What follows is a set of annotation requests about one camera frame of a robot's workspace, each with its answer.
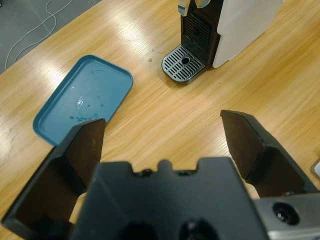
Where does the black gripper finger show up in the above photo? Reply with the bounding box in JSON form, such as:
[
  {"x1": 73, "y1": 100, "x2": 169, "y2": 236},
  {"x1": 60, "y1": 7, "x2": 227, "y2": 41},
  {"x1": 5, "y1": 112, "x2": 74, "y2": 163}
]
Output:
[
  {"x1": 219, "y1": 109, "x2": 320, "y2": 200},
  {"x1": 0, "y1": 118, "x2": 107, "y2": 240}
]

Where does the white capsule coffee machine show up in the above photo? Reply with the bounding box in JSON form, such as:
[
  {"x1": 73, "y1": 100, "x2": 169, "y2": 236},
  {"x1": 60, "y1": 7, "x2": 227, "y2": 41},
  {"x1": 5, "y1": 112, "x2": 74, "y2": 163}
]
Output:
[{"x1": 176, "y1": 0, "x2": 287, "y2": 69}]

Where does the blue rectangular plastic tray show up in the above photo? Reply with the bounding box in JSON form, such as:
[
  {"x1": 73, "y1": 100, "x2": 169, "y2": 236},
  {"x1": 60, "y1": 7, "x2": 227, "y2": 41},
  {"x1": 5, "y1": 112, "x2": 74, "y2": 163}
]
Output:
[{"x1": 32, "y1": 54, "x2": 134, "y2": 147}]

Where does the black drip tray metal grate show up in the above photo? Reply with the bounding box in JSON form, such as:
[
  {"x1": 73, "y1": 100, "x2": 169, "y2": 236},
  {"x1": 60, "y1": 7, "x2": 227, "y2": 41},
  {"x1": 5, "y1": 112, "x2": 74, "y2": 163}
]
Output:
[{"x1": 161, "y1": 44, "x2": 206, "y2": 85}]

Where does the white floor cable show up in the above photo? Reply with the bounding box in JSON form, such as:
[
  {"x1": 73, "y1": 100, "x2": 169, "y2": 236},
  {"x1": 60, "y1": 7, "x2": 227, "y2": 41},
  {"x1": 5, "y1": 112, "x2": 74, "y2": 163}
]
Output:
[{"x1": 4, "y1": 0, "x2": 57, "y2": 73}]

